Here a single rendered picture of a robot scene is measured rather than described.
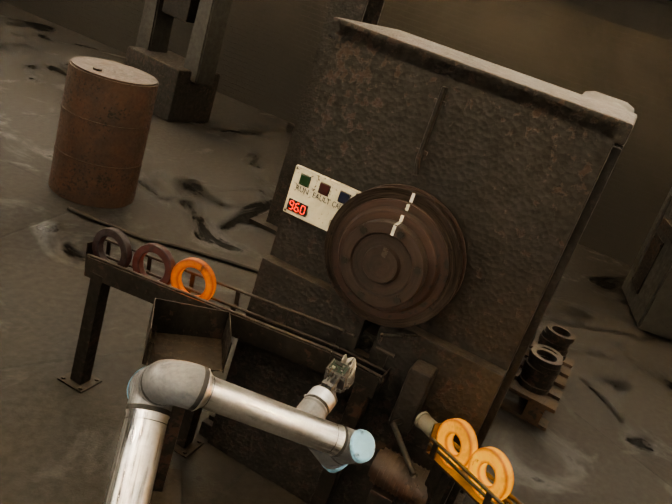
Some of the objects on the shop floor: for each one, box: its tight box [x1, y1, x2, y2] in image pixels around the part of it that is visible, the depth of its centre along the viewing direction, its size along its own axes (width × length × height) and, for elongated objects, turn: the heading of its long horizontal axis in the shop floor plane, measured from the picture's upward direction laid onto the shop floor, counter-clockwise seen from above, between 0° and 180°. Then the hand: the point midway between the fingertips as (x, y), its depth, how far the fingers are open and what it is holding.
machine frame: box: [199, 17, 637, 504], centre depth 276 cm, size 73×108×176 cm
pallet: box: [500, 323, 576, 431], centre depth 430 cm, size 120×82×44 cm
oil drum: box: [48, 57, 159, 209], centre depth 476 cm, size 59×59×89 cm
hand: (351, 362), depth 233 cm, fingers closed
